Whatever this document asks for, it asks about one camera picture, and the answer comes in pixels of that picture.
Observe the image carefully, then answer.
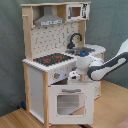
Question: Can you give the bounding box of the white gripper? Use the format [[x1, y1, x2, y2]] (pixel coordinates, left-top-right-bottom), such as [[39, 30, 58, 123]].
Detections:
[[69, 70, 80, 80]]

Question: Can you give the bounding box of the white toy oven door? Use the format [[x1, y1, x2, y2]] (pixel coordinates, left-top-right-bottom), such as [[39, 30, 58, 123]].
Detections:
[[49, 84, 95, 124]]

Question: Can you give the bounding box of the wooden toy kitchen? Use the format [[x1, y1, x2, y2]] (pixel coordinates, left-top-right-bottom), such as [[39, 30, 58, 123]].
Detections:
[[22, 2, 105, 127]]

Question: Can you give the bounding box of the left stove knob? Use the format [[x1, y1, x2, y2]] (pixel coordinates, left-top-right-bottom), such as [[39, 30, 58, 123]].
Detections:
[[54, 73, 60, 79]]

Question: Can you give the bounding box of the grey toy sink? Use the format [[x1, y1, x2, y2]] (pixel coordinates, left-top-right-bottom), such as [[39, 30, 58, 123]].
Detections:
[[66, 47, 94, 56]]

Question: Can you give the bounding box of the black toy stovetop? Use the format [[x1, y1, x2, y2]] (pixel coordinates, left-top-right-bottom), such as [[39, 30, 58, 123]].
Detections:
[[34, 53, 71, 66]]

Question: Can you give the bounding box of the black toy faucet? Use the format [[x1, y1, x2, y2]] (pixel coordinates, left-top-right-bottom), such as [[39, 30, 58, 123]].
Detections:
[[67, 33, 82, 49]]

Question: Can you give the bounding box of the grey range hood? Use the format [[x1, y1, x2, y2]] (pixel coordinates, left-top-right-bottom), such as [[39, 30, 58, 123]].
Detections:
[[35, 5, 64, 27]]

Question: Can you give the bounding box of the toy microwave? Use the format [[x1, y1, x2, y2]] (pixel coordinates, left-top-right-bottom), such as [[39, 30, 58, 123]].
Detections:
[[67, 4, 89, 21]]

